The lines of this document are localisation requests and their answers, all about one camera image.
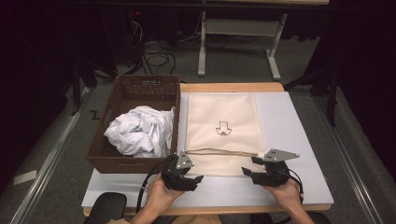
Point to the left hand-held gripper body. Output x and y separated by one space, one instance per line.
174 179

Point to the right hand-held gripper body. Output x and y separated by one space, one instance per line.
274 174

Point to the white garment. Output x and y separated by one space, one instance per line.
140 130

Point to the brown woven basket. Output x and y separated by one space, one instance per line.
140 90

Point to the person's left hand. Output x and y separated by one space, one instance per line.
162 196

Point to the person's right hand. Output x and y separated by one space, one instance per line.
286 194

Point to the person's beige clothed lap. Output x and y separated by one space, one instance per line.
196 220

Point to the white board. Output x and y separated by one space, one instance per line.
295 124

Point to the black chair armrest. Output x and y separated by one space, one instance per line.
320 218
106 207

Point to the black stand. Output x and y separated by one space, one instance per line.
333 99
75 87

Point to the metal floor rail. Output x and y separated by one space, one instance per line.
47 168
358 186

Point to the white desk frame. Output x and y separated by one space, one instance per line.
239 27

